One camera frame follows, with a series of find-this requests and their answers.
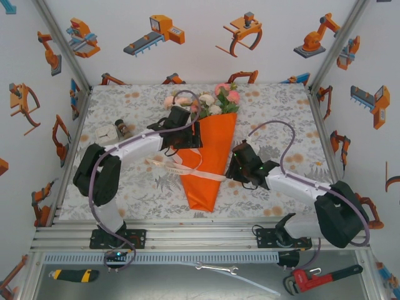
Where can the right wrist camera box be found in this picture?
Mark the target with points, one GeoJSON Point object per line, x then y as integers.
{"type": "Point", "coordinates": [250, 139]}

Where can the orange wrapping paper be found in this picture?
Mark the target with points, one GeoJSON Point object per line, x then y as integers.
{"type": "Point", "coordinates": [215, 147]}

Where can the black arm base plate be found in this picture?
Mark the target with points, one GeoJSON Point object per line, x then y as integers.
{"type": "Point", "coordinates": [139, 239]}
{"type": "Point", "coordinates": [265, 239]}

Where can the fake flower bouquet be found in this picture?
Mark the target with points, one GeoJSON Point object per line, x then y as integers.
{"type": "Point", "coordinates": [206, 98]}

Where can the floral patterned tablecloth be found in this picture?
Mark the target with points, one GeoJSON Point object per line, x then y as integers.
{"type": "Point", "coordinates": [150, 203]}

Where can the aluminium extrusion base rails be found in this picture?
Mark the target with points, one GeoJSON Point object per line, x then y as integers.
{"type": "Point", "coordinates": [203, 237]}

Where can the silver open-end wrench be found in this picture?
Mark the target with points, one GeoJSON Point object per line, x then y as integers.
{"type": "Point", "coordinates": [215, 267]}

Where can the red pipe wrench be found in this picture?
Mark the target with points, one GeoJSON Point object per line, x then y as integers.
{"type": "Point", "coordinates": [325, 277]}

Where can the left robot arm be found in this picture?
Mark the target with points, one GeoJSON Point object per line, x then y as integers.
{"type": "Point", "coordinates": [134, 145]}

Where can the small white cube clock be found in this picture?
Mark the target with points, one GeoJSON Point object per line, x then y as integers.
{"type": "Point", "coordinates": [106, 135]}

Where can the small black box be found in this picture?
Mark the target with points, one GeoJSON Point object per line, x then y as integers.
{"type": "Point", "coordinates": [289, 259]}

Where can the grey metal shelf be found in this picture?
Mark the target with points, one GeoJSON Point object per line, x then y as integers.
{"type": "Point", "coordinates": [156, 287]}

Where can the aluminium table edge rail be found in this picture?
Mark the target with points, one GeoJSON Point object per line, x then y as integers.
{"type": "Point", "coordinates": [85, 106]}
{"type": "Point", "coordinates": [314, 104]}

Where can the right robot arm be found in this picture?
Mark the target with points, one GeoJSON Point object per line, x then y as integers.
{"type": "Point", "coordinates": [300, 184]}

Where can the small circuit board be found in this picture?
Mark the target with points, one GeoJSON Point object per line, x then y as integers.
{"type": "Point", "coordinates": [117, 254]}

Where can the brown spice jar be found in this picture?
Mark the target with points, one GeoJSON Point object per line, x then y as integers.
{"type": "Point", "coordinates": [122, 128]}

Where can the aluminium frame post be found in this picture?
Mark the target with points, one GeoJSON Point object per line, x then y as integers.
{"type": "Point", "coordinates": [60, 39]}
{"type": "Point", "coordinates": [340, 39]}

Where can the cream ribbon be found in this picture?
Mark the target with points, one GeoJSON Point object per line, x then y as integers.
{"type": "Point", "coordinates": [206, 176]}

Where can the yellow black utility knife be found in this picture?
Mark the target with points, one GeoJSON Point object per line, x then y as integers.
{"type": "Point", "coordinates": [75, 275]}

